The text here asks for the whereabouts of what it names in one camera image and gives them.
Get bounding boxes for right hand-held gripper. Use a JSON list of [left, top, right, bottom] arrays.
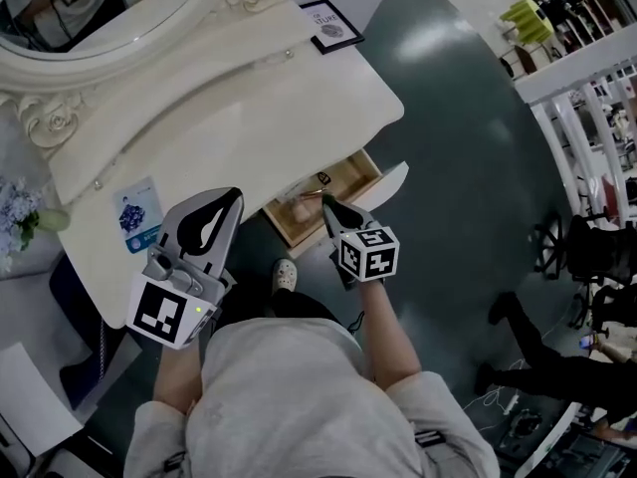
[[321, 194, 401, 291]]

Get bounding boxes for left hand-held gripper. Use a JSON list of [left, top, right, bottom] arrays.
[[124, 188, 245, 351]]

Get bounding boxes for large wooden drawer white front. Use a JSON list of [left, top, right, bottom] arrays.
[[261, 149, 411, 261]]

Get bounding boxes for blue and white card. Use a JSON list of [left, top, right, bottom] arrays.
[[112, 175, 165, 256]]

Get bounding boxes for person's right forearm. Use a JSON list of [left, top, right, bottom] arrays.
[[355, 276, 425, 383]]

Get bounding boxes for person's left forearm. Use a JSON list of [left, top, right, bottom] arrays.
[[152, 339, 206, 417]]

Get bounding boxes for white dressing table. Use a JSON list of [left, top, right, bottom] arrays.
[[47, 0, 406, 331]]

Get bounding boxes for white clog shoe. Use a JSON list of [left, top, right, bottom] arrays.
[[271, 258, 300, 294]]

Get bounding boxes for person's black trousers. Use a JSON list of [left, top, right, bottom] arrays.
[[271, 288, 349, 329]]

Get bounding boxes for dark blue bag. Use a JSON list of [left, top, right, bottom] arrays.
[[48, 254, 108, 410]]

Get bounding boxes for pale blue flower bouquet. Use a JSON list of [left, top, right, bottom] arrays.
[[0, 176, 72, 274]]

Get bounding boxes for person's grey shirt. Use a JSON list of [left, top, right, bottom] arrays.
[[123, 316, 500, 478]]

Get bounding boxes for black framed picture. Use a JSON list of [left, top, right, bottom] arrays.
[[298, 0, 366, 56]]

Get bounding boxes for white board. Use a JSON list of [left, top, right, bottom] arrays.
[[0, 341, 85, 458]]

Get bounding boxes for white railing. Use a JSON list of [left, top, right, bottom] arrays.
[[516, 57, 637, 229]]

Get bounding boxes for black office chair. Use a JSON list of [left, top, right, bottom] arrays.
[[534, 211, 637, 288], [570, 284, 637, 331]]

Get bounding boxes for green stool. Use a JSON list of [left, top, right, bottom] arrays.
[[499, 0, 555, 45]]

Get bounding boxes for background storage shelf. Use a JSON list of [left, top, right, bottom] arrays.
[[527, 0, 626, 50]]

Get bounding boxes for black cable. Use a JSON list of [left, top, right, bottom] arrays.
[[346, 310, 368, 339]]

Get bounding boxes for oval mirror ornate white frame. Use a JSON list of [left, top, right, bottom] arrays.
[[0, 0, 303, 151]]

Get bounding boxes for white floor cable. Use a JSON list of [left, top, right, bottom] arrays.
[[462, 356, 525, 417]]

